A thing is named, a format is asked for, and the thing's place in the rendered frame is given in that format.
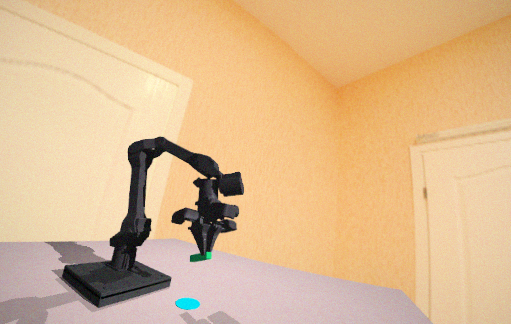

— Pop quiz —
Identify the cyan circle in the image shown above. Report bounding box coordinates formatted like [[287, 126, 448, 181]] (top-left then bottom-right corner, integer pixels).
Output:
[[176, 297, 200, 310]]

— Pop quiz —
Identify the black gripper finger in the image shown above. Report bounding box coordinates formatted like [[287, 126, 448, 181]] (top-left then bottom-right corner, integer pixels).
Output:
[[206, 227, 225, 252], [188, 224, 211, 255]]

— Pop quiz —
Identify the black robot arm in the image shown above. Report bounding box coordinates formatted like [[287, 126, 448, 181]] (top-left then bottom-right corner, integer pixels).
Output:
[[105, 136, 244, 272]]

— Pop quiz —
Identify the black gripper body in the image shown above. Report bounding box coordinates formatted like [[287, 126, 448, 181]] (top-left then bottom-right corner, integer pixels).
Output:
[[171, 195, 237, 234]]

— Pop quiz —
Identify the green rectangular post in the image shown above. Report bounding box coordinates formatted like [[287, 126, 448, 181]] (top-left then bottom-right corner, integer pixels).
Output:
[[190, 252, 212, 262]]

